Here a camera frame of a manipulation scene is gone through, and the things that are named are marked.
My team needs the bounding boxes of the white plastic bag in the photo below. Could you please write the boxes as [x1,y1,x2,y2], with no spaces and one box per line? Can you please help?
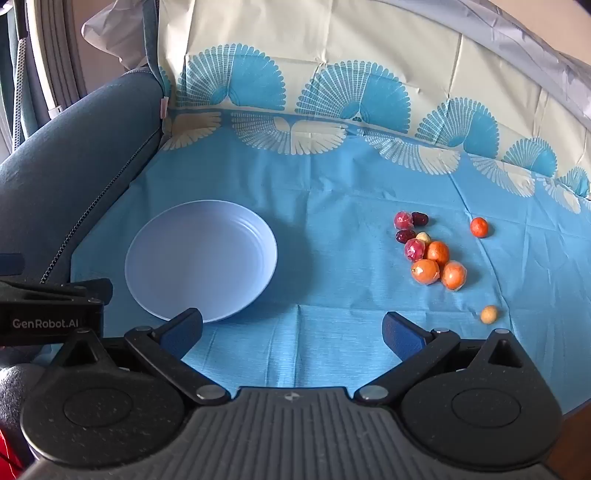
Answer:
[82,0,160,71]

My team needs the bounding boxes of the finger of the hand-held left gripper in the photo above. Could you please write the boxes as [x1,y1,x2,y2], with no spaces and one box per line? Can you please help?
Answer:
[0,252,25,278]
[0,278,113,305]

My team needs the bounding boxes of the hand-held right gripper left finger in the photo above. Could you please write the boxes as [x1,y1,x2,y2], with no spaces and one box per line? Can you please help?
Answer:
[50,307,232,407]

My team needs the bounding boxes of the grey silver cover sheet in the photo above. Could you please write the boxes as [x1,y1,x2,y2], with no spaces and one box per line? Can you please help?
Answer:
[383,0,591,112]

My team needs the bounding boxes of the red cloth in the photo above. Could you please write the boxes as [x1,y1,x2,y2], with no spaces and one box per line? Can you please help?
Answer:
[0,427,26,480]

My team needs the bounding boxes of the dark grey cloth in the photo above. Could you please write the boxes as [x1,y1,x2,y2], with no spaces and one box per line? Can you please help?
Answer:
[0,364,47,444]

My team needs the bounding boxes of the white ribbed panel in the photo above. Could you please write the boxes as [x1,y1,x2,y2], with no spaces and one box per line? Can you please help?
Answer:
[25,0,86,114]

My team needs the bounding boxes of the blue and cream patterned tablecloth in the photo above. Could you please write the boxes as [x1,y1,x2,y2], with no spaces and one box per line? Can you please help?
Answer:
[69,0,591,416]

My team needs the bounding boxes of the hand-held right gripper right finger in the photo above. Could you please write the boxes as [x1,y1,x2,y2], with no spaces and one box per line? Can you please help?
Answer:
[355,311,537,402]

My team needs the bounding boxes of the plastic-wrapped small orange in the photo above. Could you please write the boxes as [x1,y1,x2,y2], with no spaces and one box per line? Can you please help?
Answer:
[410,259,441,285]
[440,261,468,291]

